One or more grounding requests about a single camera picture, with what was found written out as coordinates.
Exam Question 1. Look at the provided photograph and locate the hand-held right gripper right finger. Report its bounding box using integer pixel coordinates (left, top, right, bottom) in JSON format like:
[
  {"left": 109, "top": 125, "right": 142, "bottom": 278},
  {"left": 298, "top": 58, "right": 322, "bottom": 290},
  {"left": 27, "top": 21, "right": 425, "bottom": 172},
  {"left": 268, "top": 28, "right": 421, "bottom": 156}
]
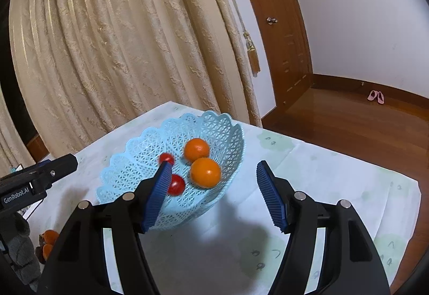
[{"left": 256, "top": 160, "right": 391, "bottom": 295}]

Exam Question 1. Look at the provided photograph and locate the thin black cable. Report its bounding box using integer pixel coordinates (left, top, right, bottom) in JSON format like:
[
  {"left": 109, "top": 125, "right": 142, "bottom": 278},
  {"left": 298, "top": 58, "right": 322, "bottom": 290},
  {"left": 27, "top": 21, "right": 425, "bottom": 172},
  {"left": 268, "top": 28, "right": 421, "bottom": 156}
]
[{"left": 24, "top": 199, "right": 45, "bottom": 219}]

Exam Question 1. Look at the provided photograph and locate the light blue plastic basket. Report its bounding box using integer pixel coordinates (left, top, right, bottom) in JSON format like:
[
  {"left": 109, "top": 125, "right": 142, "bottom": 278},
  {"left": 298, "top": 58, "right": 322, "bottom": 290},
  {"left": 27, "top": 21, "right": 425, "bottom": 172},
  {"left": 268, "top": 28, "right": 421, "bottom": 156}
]
[{"left": 95, "top": 110, "right": 246, "bottom": 232}]

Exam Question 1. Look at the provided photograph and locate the person's left hand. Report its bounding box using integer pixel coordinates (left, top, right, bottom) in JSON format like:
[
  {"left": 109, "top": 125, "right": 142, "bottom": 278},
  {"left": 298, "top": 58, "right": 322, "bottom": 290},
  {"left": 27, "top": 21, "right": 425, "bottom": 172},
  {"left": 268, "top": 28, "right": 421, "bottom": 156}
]
[{"left": 6, "top": 211, "right": 41, "bottom": 286}]

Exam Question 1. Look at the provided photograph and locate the beige patterned curtain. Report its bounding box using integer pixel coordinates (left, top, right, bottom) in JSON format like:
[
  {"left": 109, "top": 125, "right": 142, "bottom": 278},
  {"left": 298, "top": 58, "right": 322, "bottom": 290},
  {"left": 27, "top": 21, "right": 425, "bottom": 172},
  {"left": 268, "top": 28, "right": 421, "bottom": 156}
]
[
  {"left": 10, "top": 0, "right": 264, "bottom": 162},
  {"left": 0, "top": 85, "right": 37, "bottom": 179}
]

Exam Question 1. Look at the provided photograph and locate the brown wooden door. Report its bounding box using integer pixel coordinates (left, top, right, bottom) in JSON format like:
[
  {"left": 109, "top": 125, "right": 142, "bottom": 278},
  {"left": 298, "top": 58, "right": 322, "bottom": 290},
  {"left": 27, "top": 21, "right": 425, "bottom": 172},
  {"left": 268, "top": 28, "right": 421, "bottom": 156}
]
[{"left": 227, "top": 0, "right": 314, "bottom": 105}]

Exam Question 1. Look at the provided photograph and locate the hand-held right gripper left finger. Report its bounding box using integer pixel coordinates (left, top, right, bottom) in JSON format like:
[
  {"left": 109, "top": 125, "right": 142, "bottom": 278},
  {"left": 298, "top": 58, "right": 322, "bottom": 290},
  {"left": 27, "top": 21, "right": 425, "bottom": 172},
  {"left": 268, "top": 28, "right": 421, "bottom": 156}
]
[{"left": 35, "top": 161, "right": 173, "bottom": 295}]

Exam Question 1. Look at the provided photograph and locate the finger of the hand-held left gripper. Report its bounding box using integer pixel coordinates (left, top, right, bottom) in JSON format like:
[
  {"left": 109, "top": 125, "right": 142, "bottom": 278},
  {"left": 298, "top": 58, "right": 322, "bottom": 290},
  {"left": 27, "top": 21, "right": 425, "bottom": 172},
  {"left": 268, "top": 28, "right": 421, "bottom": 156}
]
[{"left": 15, "top": 153, "right": 79, "bottom": 196}]

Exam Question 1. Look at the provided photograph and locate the orange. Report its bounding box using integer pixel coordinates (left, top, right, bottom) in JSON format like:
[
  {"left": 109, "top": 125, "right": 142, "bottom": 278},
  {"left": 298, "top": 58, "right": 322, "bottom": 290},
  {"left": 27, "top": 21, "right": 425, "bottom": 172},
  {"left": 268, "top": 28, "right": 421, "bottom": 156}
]
[
  {"left": 190, "top": 158, "right": 222, "bottom": 190},
  {"left": 184, "top": 138, "right": 210, "bottom": 163}
]

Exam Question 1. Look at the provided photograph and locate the brown wooden ledge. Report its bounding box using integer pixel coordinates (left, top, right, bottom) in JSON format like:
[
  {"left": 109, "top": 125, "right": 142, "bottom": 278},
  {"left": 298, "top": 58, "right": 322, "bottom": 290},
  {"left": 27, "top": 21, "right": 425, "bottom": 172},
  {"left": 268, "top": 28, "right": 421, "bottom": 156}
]
[{"left": 26, "top": 133, "right": 53, "bottom": 162}]

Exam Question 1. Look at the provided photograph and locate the gold curtain tassel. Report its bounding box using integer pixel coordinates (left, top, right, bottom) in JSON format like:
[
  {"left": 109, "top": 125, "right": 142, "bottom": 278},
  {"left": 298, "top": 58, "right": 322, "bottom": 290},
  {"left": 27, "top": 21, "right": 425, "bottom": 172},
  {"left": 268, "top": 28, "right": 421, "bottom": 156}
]
[{"left": 243, "top": 32, "right": 261, "bottom": 76}]

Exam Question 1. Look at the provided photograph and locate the curtain tassel tieback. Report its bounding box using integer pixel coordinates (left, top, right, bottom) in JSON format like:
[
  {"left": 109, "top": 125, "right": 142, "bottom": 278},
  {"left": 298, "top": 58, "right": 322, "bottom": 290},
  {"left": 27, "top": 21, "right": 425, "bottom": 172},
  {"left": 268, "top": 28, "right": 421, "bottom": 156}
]
[{"left": 228, "top": 0, "right": 247, "bottom": 35}]

